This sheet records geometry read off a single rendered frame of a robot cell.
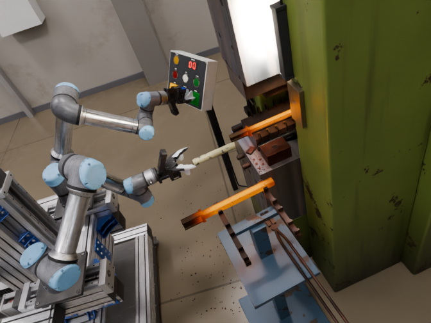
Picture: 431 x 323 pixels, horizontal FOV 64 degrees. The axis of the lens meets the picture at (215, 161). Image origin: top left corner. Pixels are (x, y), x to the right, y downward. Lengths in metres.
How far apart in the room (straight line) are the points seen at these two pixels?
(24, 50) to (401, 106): 4.20
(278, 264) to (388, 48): 0.93
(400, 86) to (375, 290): 1.33
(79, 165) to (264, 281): 0.88
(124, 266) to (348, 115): 1.76
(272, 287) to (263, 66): 0.88
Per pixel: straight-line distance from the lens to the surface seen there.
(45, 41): 4.71
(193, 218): 1.43
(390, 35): 1.19
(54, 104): 1.76
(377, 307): 2.27
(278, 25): 1.21
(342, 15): 1.05
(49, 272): 1.56
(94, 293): 1.82
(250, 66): 1.40
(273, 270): 1.55
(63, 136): 1.96
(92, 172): 1.44
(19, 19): 4.45
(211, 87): 2.01
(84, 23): 4.54
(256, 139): 1.67
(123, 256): 2.52
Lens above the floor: 2.09
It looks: 43 degrees down
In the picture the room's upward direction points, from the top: 20 degrees counter-clockwise
